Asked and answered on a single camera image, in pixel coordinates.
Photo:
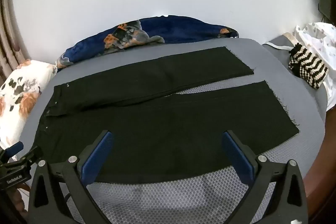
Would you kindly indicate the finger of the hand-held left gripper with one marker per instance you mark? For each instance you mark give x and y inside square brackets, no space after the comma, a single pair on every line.
[30,157]
[15,149]

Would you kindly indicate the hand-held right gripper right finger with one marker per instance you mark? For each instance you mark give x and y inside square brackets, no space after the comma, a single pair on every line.
[237,158]

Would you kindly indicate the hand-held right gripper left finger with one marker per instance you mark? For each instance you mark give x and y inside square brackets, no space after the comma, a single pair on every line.
[97,158]

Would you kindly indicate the black pants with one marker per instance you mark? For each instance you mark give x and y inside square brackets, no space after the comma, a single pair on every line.
[157,134]

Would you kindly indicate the person's left hand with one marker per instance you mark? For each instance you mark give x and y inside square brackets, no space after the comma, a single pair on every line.
[19,200]

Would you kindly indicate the white floral pillow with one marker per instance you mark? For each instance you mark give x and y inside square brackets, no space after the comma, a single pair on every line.
[23,98]

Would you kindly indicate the dark brown object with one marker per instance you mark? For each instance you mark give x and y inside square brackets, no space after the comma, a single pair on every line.
[321,174]

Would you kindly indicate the grey honeycomb mat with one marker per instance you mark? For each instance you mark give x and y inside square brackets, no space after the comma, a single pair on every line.
[275,74]

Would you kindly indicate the beige patterned curtain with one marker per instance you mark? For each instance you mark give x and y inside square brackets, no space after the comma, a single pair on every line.
[10,37]

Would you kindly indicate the black and cream striped knit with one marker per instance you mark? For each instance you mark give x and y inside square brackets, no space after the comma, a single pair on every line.
[308,66]

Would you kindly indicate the grey bed sheet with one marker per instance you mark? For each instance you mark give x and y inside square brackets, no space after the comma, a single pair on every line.
[278,43]

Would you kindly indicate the blue floral blanket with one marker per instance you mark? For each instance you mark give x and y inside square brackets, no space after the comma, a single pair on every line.
[170,29]

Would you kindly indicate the dark wall fixture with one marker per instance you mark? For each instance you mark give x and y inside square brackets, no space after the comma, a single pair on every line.
[325,10]

